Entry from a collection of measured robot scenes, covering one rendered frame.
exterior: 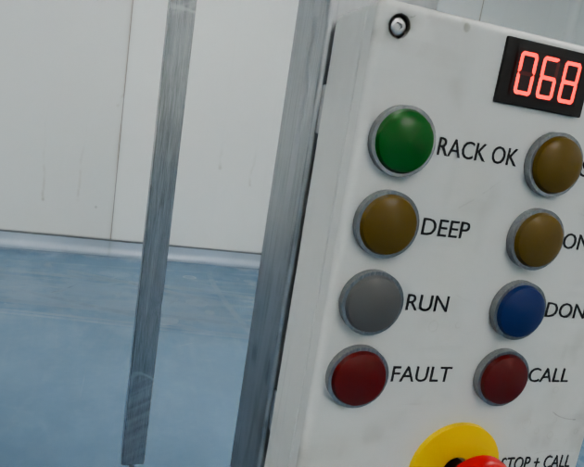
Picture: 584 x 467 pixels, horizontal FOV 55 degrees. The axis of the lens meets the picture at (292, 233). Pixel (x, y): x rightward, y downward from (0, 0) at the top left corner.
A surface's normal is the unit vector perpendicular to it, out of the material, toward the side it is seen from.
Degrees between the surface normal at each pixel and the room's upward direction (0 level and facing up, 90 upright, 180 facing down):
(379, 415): 90
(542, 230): 87
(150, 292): 90
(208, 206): 90
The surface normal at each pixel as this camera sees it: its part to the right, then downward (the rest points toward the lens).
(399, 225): 0.34, 0.22
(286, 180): -0.94, -0.08
